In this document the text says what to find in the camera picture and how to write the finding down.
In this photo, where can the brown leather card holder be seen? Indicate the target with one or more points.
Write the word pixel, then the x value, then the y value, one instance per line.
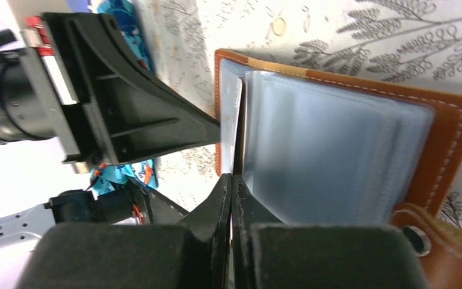
pixel 319 148

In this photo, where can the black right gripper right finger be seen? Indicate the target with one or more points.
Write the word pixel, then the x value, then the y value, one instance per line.
pixel 271 254

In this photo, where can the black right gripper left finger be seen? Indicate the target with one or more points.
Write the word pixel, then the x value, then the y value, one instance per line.
pixel 191 253

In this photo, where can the floral patterned table cloth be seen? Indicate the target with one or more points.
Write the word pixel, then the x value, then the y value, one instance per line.
pixel 416 43

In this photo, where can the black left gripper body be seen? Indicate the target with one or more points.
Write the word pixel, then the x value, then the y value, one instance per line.
pixel 44 92

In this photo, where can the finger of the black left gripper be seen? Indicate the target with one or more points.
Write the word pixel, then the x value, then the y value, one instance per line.
pixel 134 116

